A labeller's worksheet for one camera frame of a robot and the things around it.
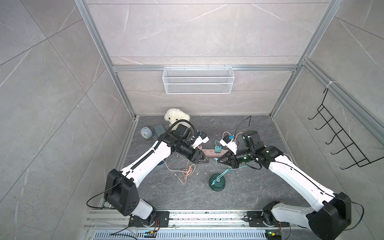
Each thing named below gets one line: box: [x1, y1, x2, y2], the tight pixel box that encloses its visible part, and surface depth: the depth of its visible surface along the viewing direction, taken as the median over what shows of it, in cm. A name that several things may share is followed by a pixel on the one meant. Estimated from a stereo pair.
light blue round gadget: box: [140, 126, 153, 140], surface depth 102 cm
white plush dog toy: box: [164, 108, 191, 131], surface depth 97 cm
